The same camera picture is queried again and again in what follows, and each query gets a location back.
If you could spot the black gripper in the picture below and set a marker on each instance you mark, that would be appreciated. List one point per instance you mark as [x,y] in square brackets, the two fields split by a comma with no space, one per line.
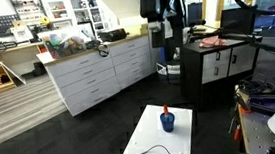
[174,30]

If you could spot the pen with orange cap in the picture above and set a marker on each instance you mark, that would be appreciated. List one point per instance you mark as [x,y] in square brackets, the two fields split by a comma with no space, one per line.
[165,109]

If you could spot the blue plastic cup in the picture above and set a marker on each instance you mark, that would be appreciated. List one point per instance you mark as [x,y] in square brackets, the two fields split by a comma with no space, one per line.
[167,124]

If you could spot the black cabinet with white doors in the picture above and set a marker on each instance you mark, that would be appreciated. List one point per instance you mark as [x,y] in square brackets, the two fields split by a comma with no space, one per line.
[191,82]

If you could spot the pink cloth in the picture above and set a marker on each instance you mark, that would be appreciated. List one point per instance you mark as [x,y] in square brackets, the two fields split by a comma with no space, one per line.
[212,41]

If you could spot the dark blue monitor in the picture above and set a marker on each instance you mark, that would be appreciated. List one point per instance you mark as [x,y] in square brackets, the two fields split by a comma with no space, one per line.
[194,13]

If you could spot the black box device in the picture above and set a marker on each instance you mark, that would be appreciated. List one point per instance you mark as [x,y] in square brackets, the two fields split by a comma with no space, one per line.
[112,35]

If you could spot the black computer monitor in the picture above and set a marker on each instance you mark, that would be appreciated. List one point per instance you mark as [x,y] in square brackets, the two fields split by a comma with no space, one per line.
[238,21]

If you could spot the black metal boom bar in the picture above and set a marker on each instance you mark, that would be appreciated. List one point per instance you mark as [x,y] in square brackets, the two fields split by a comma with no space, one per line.
[268,47]

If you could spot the white drawer cabinet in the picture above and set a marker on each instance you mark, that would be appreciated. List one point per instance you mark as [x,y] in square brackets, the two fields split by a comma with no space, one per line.
[87,81]

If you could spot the clear bag of colourful toys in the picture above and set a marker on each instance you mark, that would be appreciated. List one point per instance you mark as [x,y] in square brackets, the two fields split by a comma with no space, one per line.
[64,45]

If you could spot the metal breadboard robot platform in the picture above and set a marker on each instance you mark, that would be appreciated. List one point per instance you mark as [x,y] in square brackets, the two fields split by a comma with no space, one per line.
[256,133]

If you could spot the black bin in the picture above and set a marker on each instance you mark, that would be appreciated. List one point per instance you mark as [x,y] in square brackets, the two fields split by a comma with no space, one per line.
[39,69]

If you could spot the small parts rack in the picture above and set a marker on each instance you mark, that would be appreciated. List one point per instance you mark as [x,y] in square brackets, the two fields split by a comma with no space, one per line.
[28,9]

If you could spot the wooden workbench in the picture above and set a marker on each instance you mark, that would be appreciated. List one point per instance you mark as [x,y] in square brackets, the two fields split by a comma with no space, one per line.
[18,48]

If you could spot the white board panel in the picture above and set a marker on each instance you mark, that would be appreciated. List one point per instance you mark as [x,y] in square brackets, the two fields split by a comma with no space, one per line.
[13,72]

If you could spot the white wall shelf unit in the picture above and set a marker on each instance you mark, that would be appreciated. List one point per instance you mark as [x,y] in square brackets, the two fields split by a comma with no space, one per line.
[66,9]

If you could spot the white picture frame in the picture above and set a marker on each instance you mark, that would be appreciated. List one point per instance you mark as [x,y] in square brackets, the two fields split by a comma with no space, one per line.
[21,33]

